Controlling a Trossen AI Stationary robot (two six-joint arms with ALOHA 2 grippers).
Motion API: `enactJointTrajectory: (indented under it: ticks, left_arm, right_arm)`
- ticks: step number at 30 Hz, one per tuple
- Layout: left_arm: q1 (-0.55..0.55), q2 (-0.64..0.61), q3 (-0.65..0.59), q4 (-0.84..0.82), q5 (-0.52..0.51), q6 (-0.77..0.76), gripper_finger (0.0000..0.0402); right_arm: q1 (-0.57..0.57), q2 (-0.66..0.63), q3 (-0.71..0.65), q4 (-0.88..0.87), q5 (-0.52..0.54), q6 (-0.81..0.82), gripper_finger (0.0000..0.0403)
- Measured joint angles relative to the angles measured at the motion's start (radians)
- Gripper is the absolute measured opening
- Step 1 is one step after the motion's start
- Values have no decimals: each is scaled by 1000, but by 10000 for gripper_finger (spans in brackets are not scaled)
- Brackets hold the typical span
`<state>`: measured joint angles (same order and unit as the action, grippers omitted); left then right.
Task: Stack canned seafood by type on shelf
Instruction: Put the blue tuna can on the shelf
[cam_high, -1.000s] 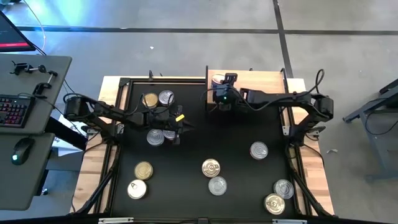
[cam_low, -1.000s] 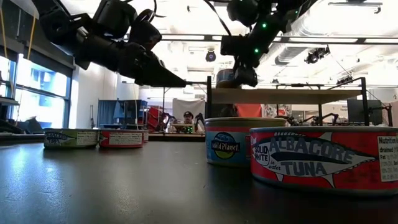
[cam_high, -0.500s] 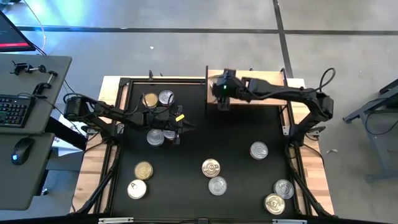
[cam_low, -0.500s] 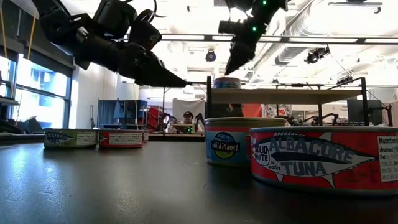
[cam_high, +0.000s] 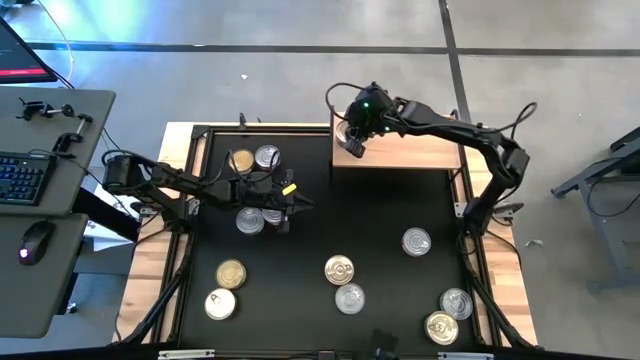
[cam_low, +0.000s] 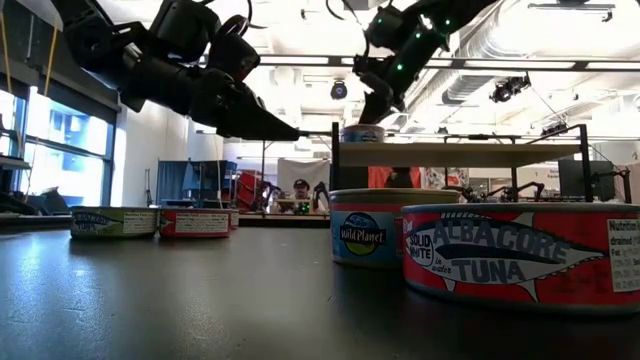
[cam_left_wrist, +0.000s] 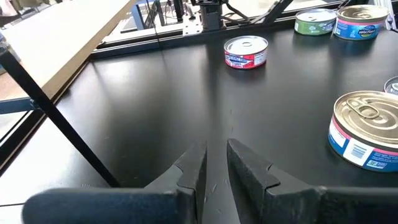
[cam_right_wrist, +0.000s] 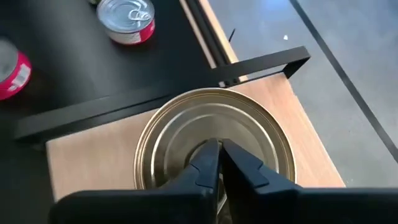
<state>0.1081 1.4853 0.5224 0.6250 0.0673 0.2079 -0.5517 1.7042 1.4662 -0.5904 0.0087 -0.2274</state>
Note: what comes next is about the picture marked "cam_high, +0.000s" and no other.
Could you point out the black computer mouse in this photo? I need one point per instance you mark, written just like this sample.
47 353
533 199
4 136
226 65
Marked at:
35 242

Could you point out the wooden shelf black posts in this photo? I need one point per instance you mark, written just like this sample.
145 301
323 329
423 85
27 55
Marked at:
400 152

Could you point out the tin can white green label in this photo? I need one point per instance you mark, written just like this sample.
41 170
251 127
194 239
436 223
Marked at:
243 162
456 303
350 298
230 273

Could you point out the black table mat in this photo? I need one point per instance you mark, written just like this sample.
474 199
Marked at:
300 250

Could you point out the black desk foot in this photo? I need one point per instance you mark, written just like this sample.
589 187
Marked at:
67 295

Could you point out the tin can pale gold lid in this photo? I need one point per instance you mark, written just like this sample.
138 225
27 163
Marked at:
340 131
339 269
220 303
441 328

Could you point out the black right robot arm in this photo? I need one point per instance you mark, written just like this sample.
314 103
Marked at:
440 125

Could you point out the black backlit keyboard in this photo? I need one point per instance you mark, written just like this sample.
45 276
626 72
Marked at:
22 180

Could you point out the grey desk top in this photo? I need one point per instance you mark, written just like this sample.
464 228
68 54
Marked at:
35 300
75 165

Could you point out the dark grey metal table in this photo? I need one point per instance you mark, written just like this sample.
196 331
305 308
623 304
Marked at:
575 182

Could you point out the tin can red label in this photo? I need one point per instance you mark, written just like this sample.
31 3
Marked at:
266 156
416 242
272 217
249 221

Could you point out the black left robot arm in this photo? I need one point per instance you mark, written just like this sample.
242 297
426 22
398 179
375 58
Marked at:
170 177

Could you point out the black desk clamp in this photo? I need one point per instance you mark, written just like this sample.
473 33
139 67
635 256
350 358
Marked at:
75 131
31 107

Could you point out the yellow tape tag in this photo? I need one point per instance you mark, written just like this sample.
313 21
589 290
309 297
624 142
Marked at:
289 189

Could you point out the black desk base bar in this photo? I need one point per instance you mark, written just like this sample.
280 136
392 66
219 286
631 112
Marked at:
107 215

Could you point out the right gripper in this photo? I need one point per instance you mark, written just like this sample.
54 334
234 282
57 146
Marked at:
372 112

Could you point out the silver metal bracket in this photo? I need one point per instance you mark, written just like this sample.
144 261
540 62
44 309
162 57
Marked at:
465 356
186 354

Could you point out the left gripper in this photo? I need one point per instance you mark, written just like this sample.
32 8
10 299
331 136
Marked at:
265 192

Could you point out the small white floor scrap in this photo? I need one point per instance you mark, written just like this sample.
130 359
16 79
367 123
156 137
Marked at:
534 243

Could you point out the black aluminium frame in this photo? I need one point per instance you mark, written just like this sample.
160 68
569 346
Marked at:
270 129

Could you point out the black computer monitor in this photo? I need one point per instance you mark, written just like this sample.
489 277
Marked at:
20 55

